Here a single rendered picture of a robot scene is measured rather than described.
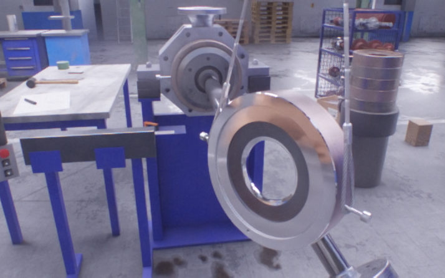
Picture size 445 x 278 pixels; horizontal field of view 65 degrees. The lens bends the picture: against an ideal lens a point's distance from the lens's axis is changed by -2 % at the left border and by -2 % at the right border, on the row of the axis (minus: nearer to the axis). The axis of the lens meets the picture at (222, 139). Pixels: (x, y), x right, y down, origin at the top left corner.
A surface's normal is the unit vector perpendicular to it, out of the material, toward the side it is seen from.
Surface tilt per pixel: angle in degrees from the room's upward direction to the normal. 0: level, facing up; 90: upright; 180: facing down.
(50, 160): 90
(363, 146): 90
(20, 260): 0
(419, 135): 90
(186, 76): 90
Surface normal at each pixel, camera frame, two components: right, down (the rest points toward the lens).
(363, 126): -0.47, 0.33
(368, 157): -0.18, 0.37
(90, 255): 0.00, -0.93
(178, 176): 0.15, 0.37
